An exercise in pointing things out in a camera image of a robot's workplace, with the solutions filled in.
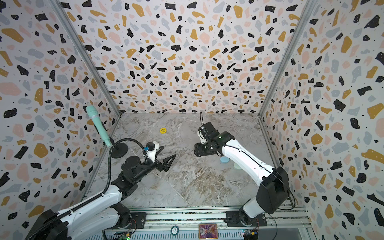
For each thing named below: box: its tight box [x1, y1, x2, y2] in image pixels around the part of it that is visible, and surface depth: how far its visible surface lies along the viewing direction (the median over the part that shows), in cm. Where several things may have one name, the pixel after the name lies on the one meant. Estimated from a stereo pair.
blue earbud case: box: [220, 156, 230, 164], surface depth 97 cm
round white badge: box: [170, 225, 180, 236], surface depth 73 cm
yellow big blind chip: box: [159, 127, 168, 134], surface depth 112 cm
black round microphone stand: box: [111, 142, 129, 159], surface depth 99 cm
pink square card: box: [198, 223, 219, 240], surface depth 71 cm
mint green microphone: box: [86, 105, 112, 147], surface depth 78 cm
